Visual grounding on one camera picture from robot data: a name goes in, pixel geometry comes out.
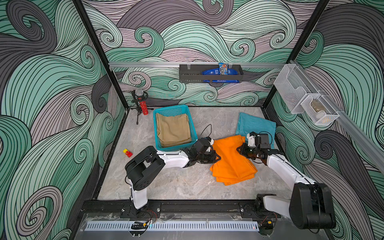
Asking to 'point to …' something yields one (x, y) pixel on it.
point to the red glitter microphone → (139, 92)
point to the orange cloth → (233, 167)
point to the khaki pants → (173, 130)
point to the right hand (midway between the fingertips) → (240, 149)
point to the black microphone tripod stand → (138, 99)
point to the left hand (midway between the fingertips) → (222, 157)
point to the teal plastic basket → (174, 110)
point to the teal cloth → (248, 123)
